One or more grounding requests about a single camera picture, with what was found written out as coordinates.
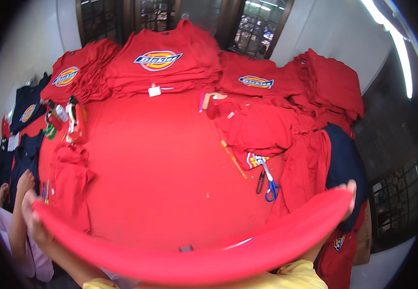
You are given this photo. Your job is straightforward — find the person's left hand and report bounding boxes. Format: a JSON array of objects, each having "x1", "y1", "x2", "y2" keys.
[{"x1": 21, "y1": 189, "x2": 56, "y2": 250}]

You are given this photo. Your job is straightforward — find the plain stack of red t-shirts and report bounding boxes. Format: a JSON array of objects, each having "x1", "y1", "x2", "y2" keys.
[{"x1": 291, "y1": 48, "x2": 365, "y2": 128}]

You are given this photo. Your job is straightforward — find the tall stack of red t-shirts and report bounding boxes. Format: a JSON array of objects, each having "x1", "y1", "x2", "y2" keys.
[{"x1": 104, "y1": 20, "x2": 222, "y2": 99}]

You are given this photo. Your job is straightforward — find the red tagging gun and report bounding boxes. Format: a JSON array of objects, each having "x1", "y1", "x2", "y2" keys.
[{"x1": 65, "y1": 95, "x2": 89, "y2": 146}]

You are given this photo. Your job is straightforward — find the fanned stack of red t-shirts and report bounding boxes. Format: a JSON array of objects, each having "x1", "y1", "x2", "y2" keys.
[{"x1": 40, "y1": 38, "x2": 122, "y2": 106}]

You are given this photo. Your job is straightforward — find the fluorescent tube light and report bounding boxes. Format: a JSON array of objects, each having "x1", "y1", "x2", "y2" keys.
[{"x1": 361, "y1": 0, "x2": 414, "y2": 99}]

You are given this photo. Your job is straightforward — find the stretched red t-shirt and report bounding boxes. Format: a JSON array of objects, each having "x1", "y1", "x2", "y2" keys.
[{"x1": 32, "y1": 188, "x2": 354, "y2": 288}]

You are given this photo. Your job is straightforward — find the person's right hand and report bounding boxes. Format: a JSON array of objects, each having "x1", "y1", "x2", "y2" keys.
[{"x1": 333, "y1": 179, "x2": 358, "y2": 223}]

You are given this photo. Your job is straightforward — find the low stack of red t-shirts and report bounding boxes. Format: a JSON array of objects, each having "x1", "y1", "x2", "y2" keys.
[{"x1": 216, "y1": 51, "x2": 298, "y2": 99}]

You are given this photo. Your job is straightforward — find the red t-shirt with logo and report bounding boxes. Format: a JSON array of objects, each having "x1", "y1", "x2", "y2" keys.
[{"x1": 317, "y1": 199, "x2": 369, "y2": 289}]

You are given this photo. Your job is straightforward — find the white paper sheet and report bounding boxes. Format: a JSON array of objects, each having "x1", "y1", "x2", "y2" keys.
[{"x1": 7, "y1": 132, "x2": 20, "y2": 152}]

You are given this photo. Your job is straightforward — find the person's body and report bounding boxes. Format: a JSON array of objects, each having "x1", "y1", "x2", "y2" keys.
[{"x1": 82, "y1": 259, "x2": 329, "y2": 289}]

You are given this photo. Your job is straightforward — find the heap of navy t-shirts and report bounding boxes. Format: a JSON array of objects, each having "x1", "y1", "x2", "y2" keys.
[{"x1": 0, "y1": 129, "x2": 46, "y2": 212}]

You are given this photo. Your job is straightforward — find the green tape roll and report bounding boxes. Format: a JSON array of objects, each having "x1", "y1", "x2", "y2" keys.
[{"x1": 42, "y1": 122, "x2": 58, "y2": 140}]

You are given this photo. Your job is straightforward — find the brown cardboard box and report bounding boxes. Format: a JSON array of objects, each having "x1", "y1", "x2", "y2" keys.
[{"x1": 353, "y1": 209, "x2": 373, "y2": 266}]

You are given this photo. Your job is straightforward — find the black thread snips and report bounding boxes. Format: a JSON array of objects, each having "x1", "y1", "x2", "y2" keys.
[{"x1": 255, "y1": 170, "x2": 266, "y2": 195}]

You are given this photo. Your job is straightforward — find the stack of navy t-shirts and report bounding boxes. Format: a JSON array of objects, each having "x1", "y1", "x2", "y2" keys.
[{"x1": 9, "y1": 72, "x2": 51, "y2": 136}]

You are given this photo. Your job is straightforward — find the blue handled scissors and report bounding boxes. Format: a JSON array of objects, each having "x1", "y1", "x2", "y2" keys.
[{"x1": 261, "y1": 160, "x2": 281, "y2": 202}]

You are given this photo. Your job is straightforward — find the heap of crumpled red t-shirts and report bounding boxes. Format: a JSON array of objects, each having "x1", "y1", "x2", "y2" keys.
[{"x1": 205, "y1": 93, "x2": 334, "y2": 170}]

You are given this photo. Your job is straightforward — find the folded red t-shirt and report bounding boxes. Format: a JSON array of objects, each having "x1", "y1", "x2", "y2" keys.
[{"x1": 47, "y1": 142, "x2": 96, "y2": 233}]

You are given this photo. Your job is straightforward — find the hanging navy t-shirt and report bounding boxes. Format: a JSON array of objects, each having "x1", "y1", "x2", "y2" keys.
[{"x1": 323, "y1": 123, "x2": 370, "y2": 232}]

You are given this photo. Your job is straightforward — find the dark framed window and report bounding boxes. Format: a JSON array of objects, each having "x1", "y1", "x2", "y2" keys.
[
  {"x1": 214, "y1": 0, "x2": 295, "y2": 60},
  {"x1": 75, "y1": 0, "x2": 181, "y2": 47}
]

